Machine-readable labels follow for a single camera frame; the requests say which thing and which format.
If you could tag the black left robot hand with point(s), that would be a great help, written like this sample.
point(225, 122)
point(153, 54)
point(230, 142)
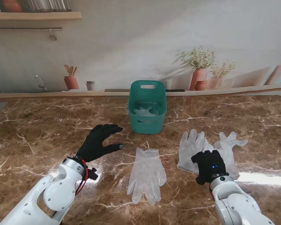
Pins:
point(93, 145)

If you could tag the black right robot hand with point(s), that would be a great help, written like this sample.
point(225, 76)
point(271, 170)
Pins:
point(210, 164)

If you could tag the translucent white disposable glove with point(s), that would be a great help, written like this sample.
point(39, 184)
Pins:
point(146, 173)
point(229, 152)
point(153, 110)
point(189, 150)
point(142, 112)

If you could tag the green plastic basket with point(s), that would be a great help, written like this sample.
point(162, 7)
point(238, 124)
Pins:
point(147, 129)

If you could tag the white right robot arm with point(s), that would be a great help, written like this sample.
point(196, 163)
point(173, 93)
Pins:
point(236, 206)

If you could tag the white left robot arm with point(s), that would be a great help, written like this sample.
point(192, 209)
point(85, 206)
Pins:
point(49, 199)

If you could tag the terracotta pot with wooden utensils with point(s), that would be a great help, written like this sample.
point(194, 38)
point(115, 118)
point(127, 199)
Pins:
point(71, 82)

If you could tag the row of glass jars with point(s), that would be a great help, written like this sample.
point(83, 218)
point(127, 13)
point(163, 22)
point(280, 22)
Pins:
point(49, 5)

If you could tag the terracotta jar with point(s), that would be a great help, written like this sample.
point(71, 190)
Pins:
point(12, 5)

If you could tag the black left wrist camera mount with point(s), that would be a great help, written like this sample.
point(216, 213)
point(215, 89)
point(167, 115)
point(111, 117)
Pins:
point(93, 174)

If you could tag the metal hanging rail with hook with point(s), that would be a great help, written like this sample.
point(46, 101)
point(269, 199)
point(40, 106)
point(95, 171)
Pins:
point(25, 28)

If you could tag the light wooden wall shelf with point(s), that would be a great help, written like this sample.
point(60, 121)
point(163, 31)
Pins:
point(37, 16)

